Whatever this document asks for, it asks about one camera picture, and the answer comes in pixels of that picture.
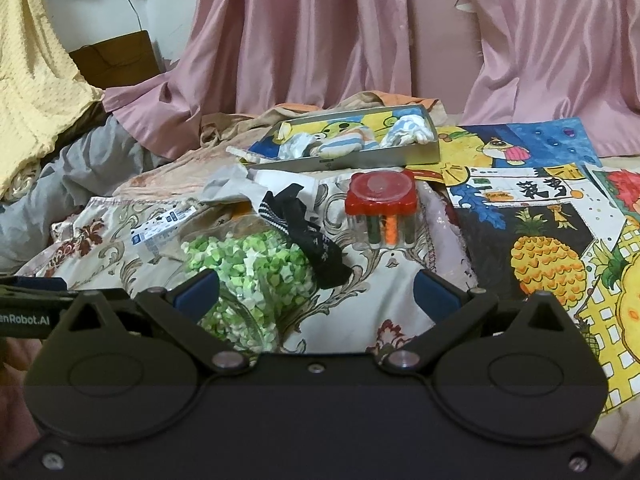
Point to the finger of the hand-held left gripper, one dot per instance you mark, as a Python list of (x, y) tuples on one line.
[(35, 283)]

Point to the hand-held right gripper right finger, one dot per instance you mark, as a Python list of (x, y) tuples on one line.
[(437, 294)]

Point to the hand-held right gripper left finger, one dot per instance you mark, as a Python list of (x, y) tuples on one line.
[(197, 290)]

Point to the grey beige cloth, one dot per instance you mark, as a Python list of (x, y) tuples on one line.
[(227, 185)]

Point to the black sock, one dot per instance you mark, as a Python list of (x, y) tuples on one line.
[(310, 240)]

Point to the metal tray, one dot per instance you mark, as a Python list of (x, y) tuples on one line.
[(370, 157)]

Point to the white cloth with blue print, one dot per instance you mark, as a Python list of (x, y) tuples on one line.
[(407, 130)]

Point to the small white and blue cloth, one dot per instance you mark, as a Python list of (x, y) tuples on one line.
[(297, 147)]

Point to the orange blue striped white cloth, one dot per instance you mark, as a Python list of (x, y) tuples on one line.
[(345, 142)]

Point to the glass jar of green pieces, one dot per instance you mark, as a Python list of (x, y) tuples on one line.
[(250, 270)]

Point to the small white carton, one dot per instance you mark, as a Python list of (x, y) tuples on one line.
[(160, 230)]

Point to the floral bed sheet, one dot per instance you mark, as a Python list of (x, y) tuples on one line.
[(100, 247)]

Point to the large pineapple drawing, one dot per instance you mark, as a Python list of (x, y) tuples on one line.
[(545, 260)]

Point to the red lid jar of markers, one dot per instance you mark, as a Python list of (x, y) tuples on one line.
[(380, 192)]

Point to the grey bedding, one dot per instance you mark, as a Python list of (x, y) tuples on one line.
[(85, 170)]

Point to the peach bed cover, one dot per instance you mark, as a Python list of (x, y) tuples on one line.
[(165, 170)]

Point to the beige satin cloth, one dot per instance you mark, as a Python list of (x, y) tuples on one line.
[(235, 125)]

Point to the dark brown cloth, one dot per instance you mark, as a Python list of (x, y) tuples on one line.
[(92, 117)]

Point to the yellow textured blanket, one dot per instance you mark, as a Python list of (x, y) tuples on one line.
[(35, 75)]

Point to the pink bed cloth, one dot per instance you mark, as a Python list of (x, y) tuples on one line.
[(625, 430)]

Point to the brown cardboard box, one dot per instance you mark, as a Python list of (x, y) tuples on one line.
[(120, 57)]

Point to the pink satin curtain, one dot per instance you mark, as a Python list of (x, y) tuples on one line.
[(300, 40), (560, 45)]

